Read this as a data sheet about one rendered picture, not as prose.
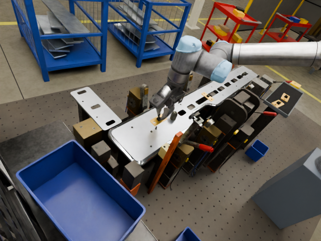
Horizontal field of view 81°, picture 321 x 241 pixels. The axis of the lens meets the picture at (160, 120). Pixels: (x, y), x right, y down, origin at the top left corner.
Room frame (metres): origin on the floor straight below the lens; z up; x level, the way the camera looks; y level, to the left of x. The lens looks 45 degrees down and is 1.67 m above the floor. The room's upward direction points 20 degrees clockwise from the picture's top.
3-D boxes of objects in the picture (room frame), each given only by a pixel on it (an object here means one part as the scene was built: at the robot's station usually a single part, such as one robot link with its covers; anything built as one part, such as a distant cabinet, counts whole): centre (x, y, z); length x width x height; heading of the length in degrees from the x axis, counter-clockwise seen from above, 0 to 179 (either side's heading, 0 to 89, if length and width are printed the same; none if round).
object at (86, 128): (0.43, 0.26, 0.88); 0.08 x 0.08 x 0.36; 60
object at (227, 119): (0.70, -0.30, 0.91); 0.07 x 0.05 x 0.42; 60
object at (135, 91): (0.76, 0.17, 0.87); 0.12 x 0.07 x 0.35; 60
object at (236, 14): (3.83, -0.61, 0.49); 0.81 x 0.46 x 0.98; 36
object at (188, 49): (0.63, -0.01, 1.38); 0.09 x 0.08 x 0.11; 81
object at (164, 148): (0.47, -0.06, 0.88); 0.04 x 0.04 x 0.37; 60
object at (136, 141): (1.03, -0.23, 1.00); 1.38 x 0.22 x 0.02; 150
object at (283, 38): (5.07, -1.98, 0.49); 0.81 x 0.46 x 0.97; 130
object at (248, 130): (0.73, -0.43, 0.89); 0.09 x 0.08 x 0.38; 60
